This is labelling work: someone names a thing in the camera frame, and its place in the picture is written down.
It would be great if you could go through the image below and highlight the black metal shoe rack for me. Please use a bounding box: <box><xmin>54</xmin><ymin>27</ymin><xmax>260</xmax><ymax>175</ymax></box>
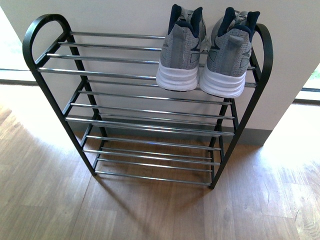
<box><xmin>22</xmin><ymin>14</ymin><xmax>274</xmax><ymax>189</ymax></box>

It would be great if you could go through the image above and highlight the grey sneaker one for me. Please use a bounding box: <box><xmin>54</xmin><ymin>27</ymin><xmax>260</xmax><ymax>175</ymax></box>
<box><xmin>156</xmin><ymin>4</ymin><xmax>207</xmax><ymax>92</ymax></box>
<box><xmin>199</xmin><ymin>7</ymin><xmax>260</xmax><ymax>98</ymax></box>

